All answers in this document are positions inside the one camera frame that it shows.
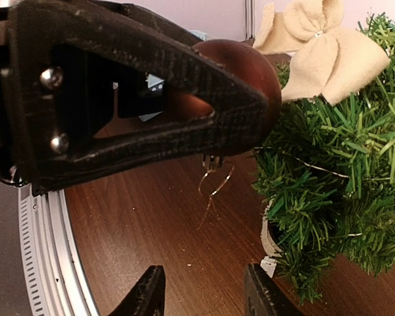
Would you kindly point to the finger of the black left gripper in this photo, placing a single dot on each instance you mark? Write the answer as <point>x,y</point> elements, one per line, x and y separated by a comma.
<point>94,88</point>

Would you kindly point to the white battery box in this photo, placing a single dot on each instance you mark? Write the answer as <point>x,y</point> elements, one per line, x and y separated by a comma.
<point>269,264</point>

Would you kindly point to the red brown bauble ornament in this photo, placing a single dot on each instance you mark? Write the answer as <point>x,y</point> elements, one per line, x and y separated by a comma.
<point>244,62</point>

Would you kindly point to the front aluminium rail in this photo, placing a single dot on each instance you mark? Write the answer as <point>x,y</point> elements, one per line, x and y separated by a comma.
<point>55,280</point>

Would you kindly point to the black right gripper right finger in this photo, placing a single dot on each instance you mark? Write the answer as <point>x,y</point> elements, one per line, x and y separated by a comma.
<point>263,297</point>

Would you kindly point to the left aluminium frame post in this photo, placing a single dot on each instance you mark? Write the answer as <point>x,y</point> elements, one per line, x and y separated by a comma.
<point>249,19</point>

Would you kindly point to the beige fabric bow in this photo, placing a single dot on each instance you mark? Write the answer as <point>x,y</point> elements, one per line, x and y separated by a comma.
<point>327,60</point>

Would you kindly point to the small green christmas tree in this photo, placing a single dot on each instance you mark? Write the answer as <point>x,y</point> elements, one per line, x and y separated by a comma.
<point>327,174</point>

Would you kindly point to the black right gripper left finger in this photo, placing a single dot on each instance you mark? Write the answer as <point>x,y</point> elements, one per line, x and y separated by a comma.
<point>147,296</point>

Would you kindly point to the light blue plastic basket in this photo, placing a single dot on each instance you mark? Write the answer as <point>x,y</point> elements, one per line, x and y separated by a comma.
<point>155,87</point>

